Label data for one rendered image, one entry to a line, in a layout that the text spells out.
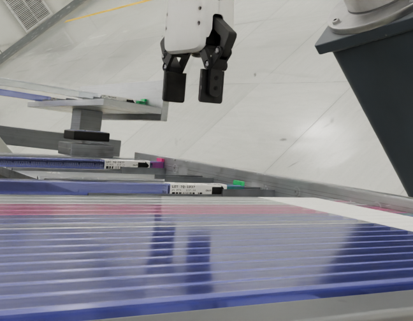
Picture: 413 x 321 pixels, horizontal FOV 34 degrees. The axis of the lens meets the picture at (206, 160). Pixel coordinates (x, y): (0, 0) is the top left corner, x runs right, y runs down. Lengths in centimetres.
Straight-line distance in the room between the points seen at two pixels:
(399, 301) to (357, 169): 181
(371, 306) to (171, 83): 70
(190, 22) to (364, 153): 133
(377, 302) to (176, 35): 67
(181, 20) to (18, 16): 779
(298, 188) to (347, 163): 148
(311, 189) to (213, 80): 25
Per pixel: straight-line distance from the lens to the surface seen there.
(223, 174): 72
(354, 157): 211
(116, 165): 81
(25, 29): 862
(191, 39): 83
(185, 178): 72
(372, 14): 97
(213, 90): 81
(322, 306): 22
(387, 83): 101
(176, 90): 90
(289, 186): 63
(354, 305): 22
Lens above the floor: 104
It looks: 23 degrees down
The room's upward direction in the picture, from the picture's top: 34 degrees counter-clockwise
